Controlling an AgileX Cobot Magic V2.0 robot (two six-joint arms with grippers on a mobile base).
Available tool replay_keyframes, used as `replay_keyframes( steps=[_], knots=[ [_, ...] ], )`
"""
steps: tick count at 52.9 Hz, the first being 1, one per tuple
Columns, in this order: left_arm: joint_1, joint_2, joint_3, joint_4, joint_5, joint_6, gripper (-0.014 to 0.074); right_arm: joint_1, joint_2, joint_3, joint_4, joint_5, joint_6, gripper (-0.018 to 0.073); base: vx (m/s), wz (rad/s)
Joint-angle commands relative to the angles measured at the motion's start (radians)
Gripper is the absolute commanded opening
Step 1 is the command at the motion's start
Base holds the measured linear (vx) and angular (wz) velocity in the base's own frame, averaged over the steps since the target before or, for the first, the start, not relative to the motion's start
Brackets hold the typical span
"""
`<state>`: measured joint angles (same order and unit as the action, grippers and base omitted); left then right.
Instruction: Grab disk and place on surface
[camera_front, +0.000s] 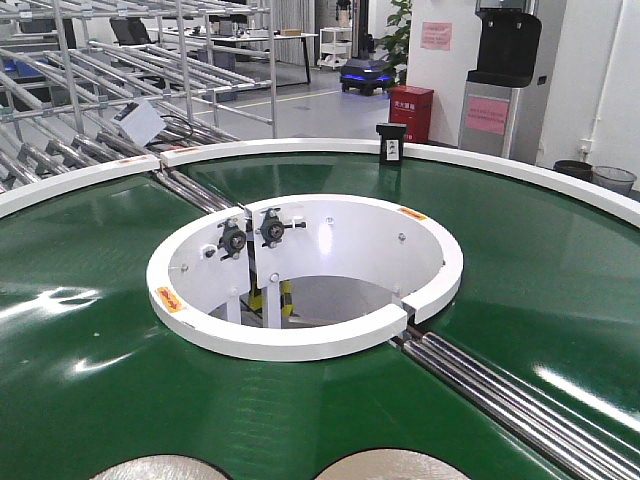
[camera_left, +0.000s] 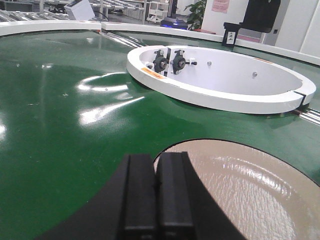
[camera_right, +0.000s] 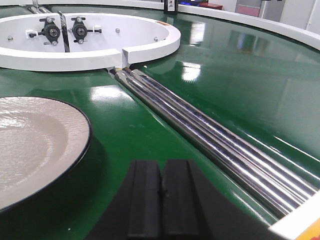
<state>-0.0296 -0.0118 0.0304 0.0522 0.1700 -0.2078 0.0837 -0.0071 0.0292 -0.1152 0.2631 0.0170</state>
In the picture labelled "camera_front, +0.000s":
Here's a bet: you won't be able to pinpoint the beige plate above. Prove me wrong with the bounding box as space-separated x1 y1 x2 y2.
93 454 229 480
316 448 469 480

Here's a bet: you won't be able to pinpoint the steel conveyor rollers left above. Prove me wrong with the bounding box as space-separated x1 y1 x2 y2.
150 168 235 214

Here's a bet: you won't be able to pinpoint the steel conveyor rollers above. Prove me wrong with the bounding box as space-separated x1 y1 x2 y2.
390 328 639 479
150 168 235 214

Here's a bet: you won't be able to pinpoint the black sensor box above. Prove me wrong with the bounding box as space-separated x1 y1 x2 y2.
376 123 407 166

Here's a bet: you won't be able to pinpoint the red fire cabinet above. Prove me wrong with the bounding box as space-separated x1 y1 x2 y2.
388 85 434 144

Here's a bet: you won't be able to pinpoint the blue lit mobile robot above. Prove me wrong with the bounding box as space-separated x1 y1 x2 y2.
340 1 392 96

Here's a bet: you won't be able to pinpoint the white cart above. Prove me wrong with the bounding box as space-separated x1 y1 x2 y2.
317 27 352 70

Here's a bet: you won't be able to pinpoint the green potted plant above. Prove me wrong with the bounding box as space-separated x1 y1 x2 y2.
380 0 412 86

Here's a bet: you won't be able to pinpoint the white control box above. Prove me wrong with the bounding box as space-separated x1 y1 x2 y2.
111 98 166 147

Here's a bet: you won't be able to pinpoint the black water dispenser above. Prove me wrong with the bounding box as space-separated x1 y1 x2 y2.
459 1 542 157

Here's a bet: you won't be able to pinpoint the dark waste bin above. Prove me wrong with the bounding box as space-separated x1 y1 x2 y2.
553 159 593 182

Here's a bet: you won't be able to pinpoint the grey mesh waste bin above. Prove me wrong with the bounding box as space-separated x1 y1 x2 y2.
592 166 637 196

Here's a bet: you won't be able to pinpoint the white outer conveyor rim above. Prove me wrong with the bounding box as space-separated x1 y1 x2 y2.
1 138 639 227

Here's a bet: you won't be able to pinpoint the metal roller rack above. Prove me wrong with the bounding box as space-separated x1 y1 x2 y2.
1 1 275 192

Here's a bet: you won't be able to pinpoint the steel conveyor rollers right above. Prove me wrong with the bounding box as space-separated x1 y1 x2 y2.
390 328 639 479

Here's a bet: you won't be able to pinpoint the white inner conveyor ring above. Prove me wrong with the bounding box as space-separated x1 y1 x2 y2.
145 193 465 363

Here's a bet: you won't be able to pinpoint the black bearing mount right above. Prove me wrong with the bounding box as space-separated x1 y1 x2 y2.
257 207 307 248

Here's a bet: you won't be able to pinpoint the black bearing mount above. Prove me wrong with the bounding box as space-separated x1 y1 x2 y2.
217 218 247 261
257 207 307 248

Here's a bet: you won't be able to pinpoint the black bearing mount left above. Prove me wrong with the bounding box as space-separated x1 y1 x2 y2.
217 218 247 261

